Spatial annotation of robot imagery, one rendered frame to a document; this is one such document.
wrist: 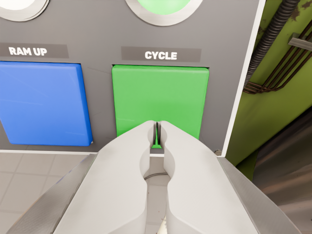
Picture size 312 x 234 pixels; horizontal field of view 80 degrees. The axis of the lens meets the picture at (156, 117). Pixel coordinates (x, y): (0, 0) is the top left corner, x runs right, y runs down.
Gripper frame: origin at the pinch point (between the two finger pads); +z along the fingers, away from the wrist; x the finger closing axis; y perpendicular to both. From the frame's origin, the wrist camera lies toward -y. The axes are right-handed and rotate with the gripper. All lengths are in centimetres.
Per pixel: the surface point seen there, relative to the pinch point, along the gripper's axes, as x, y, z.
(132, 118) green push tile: -2.0, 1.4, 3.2
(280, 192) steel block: 31.2, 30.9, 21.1
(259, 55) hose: 20.1, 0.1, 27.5
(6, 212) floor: -78, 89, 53
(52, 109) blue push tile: -8.7, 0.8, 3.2
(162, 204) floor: 5, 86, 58
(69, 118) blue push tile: -7.4, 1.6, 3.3
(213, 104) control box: 4.8, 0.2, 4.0
